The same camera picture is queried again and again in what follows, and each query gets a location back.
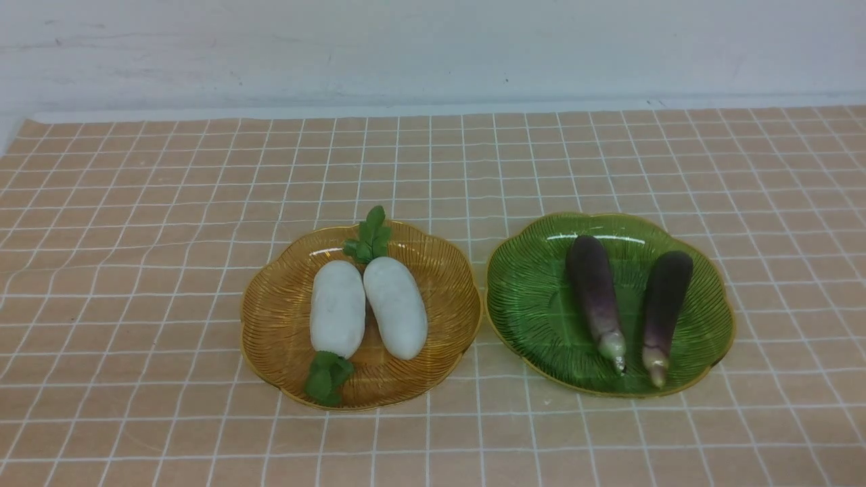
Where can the white radish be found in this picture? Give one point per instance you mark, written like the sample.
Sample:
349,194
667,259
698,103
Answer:
337,328
390,288

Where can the purple eggplant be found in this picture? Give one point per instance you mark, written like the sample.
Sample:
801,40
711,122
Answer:
588,271
664,298

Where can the green glass plate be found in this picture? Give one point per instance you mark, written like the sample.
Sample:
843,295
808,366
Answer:
527,305

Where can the amber glass plate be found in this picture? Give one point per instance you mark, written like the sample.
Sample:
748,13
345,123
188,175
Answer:
274,314

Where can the orange checkered tablecloth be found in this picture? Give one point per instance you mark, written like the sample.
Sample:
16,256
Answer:
126,246

